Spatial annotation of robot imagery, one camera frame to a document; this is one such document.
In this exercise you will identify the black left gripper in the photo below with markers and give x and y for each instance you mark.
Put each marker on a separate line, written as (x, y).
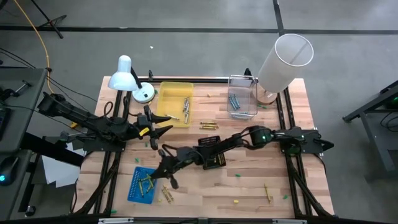
(144, 127)

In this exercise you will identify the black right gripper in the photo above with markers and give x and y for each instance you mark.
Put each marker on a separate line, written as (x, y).
(186, 155)

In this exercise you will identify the yellow plastic bin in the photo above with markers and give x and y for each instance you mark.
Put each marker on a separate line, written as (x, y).
(171, 102)

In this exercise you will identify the blue plastic basket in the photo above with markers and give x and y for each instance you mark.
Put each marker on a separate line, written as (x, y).
(135, 189)

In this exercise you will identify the black plastic basket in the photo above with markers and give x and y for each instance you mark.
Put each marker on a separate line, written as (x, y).
(206, 140)

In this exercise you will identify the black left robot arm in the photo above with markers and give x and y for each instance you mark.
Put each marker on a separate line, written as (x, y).
(87, 119)

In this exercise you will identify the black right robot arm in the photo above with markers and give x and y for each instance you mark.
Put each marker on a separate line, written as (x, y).
(236, 143)

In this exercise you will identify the white desk lamp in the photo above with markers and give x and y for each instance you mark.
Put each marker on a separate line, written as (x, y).
(122, 76)

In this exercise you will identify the clear plastic container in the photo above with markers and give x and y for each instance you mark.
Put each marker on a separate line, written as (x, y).
(241, 93)

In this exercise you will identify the white paper sheets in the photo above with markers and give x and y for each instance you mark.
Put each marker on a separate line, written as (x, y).
(59, 174)

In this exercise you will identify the black desk beam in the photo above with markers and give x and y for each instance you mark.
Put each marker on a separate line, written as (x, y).
(46, 147)

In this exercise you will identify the white cylinder shade lamp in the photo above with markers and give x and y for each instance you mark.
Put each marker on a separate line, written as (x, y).
(280, 71)

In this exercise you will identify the black caster wheel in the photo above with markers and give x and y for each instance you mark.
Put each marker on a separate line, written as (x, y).
(30, 211)

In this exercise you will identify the black desk clamp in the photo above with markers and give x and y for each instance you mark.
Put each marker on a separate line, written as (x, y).
(21, 87)

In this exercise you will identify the black tripod stand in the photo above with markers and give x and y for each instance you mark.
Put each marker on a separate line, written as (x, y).
(49, 22)

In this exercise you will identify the dark grey low desk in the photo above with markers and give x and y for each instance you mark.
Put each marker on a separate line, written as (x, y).
(12, 199)

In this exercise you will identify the black computer mouse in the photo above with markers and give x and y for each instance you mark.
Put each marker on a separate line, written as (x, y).
(8, 169)

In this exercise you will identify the dark grey cart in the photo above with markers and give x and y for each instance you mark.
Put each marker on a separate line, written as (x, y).
(382, 133)

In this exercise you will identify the black left frame rails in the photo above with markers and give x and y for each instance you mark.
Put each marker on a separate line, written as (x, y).
(117, 161)

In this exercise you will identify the black frame rails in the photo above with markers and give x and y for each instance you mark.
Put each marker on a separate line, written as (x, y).
(280, 107)
(117, 161)

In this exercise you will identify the black table front rail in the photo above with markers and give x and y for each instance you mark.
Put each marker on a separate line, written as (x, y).
(155, 221)

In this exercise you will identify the black table rail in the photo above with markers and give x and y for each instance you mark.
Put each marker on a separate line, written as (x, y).
(217, 80)
(155, 221)

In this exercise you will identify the silver frame bracket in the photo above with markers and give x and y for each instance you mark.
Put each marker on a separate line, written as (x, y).
(289, 221)
(115, 220)

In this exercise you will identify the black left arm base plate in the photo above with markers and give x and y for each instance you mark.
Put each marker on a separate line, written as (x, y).
(93, 147)

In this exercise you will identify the black table back rail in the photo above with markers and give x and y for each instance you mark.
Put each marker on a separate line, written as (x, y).
(217, 80)

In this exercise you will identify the black right frame rails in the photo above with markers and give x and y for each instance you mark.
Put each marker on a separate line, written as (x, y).
(280, 107)

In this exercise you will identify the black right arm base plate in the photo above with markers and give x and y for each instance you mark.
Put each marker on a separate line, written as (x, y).
(314, 143)

